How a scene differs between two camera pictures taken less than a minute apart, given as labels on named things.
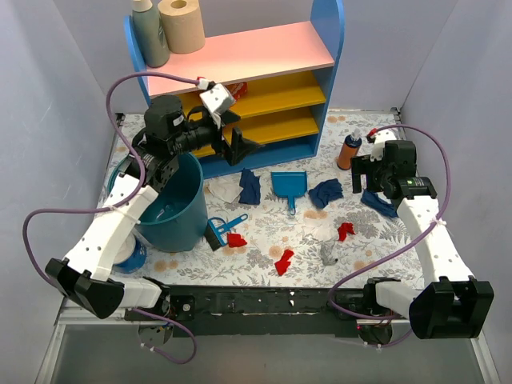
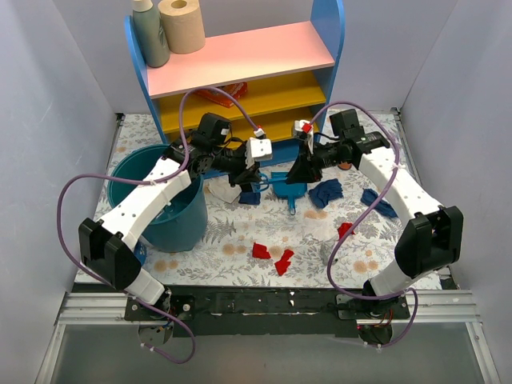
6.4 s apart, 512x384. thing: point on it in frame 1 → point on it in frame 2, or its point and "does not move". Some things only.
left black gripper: [226, 145] → [242, 172]
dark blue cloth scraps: [373, 200] does not move
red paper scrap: [235, 240] → [260, 251]
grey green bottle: [148, 25] does not move
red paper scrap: [282, 266] does not move
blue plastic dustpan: [290, 184] does not move
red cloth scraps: [344, 229] does not move
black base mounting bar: [322, 311] does not move
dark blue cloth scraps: [326, 191] does not move
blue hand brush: [217, 230] → [275, 176]
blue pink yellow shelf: [275, 80] does not move
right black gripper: [358, 174] → [310, 162]
